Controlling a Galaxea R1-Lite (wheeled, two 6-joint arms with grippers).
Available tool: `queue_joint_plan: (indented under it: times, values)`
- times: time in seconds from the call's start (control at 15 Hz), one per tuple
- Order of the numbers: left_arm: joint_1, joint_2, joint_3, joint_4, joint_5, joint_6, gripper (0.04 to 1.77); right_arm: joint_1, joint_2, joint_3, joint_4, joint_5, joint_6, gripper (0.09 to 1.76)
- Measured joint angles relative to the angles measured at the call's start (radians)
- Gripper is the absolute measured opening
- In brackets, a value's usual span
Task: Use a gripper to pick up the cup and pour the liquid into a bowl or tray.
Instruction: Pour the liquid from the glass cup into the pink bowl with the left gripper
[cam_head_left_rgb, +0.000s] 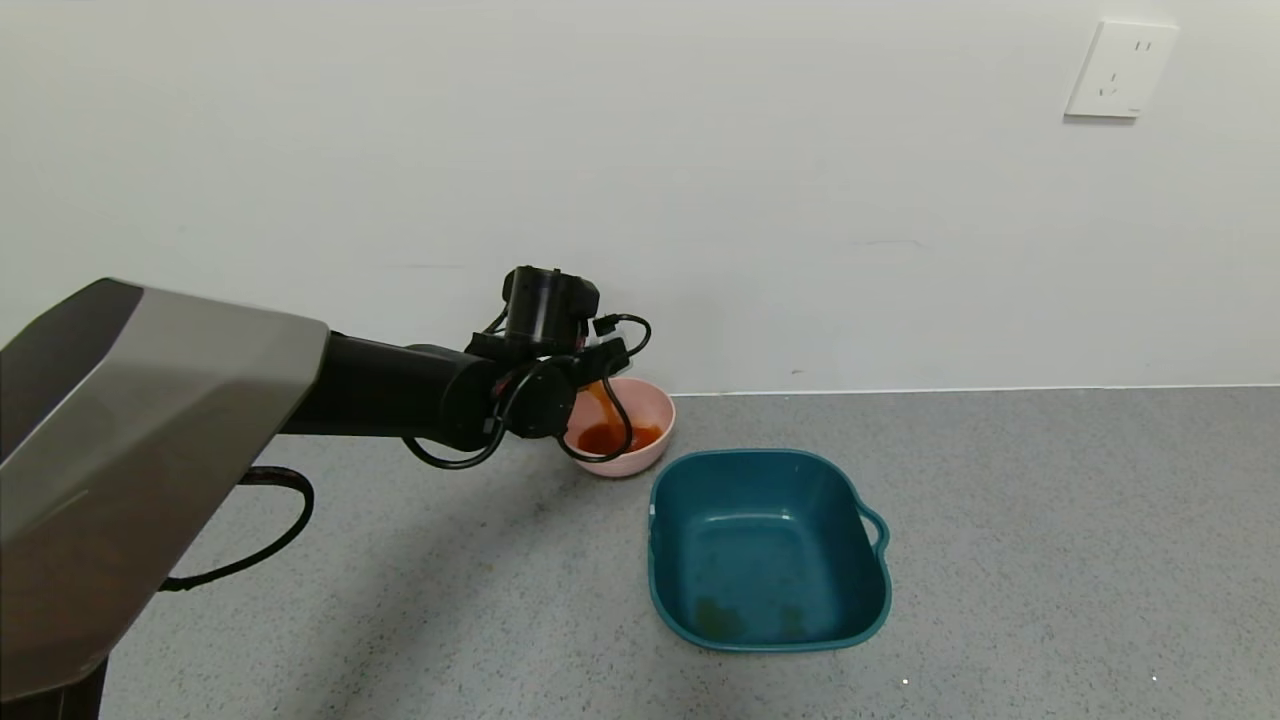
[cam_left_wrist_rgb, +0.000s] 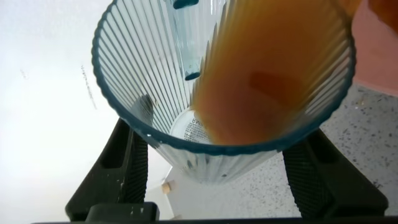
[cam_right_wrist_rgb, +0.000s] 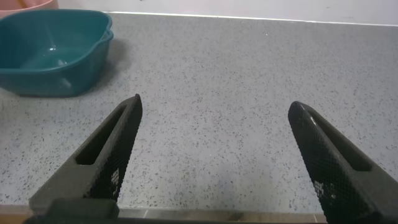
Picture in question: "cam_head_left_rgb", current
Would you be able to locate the orange-brown liquid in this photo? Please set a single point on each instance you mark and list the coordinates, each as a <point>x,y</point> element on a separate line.
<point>610,438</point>

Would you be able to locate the teal plastic basin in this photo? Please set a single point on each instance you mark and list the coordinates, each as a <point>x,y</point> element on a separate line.
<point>765,550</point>

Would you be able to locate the white wall socket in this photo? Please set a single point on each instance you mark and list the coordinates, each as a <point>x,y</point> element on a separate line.
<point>1118,70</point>

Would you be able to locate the pink ribbed bowl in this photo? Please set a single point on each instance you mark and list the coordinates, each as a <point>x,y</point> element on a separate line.
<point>655,410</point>

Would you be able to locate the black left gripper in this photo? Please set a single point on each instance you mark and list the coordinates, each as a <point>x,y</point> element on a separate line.
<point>600,360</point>

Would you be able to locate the black and grey left robot arm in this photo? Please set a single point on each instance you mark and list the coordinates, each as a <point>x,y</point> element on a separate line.
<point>400,390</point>

